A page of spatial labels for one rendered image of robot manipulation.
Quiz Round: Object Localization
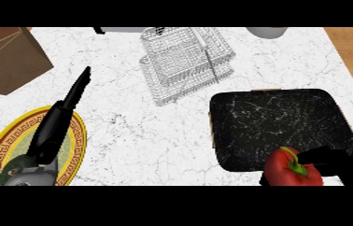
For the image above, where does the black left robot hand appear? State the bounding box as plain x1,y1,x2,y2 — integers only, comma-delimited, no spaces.
25,65,93,165

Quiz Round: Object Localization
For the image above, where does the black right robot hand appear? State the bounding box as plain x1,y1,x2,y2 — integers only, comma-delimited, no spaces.
258,146,353,187

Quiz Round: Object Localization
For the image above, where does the red bell pepper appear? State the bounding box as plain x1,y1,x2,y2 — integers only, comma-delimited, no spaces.
261,146,325,187

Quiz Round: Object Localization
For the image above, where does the black marble tray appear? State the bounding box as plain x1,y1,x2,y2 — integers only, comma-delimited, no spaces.
208,88,353,173

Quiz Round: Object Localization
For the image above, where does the yellow patterned plate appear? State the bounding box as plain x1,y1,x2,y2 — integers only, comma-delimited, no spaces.
0,105,89,187

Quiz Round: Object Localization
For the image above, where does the grey appliance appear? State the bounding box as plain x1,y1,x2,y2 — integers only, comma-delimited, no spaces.
93,26,149,35

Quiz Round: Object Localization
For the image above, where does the pale grey round container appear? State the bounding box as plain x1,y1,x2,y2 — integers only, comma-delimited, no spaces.
244,26,289,40

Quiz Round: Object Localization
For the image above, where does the tiered wire basket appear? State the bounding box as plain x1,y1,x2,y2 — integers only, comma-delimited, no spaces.
137,27,238,107

